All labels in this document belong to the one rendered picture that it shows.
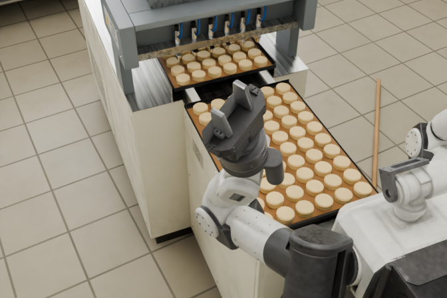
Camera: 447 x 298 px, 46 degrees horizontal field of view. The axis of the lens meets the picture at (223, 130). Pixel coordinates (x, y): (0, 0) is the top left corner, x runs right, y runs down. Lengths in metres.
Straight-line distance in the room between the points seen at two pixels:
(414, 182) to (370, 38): 3.03
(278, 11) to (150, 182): 0.85
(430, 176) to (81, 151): 2.30
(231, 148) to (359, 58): 3.03
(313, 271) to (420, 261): 0.19
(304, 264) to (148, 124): 1.12
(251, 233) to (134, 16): 0.93
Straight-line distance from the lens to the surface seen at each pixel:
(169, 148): 2.08
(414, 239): 1.07
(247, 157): 0.86
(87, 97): 3.42
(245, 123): 0.79
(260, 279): 1.66
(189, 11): 1.79
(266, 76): 1.96
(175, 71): 1.95
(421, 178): 1.03
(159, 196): 2.26
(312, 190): 1.53
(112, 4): 1.87
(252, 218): 1.13
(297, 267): 1.00
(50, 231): 2.71
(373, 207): 1.10
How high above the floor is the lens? 2.05
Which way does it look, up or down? 42 degrees down
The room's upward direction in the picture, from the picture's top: straight up
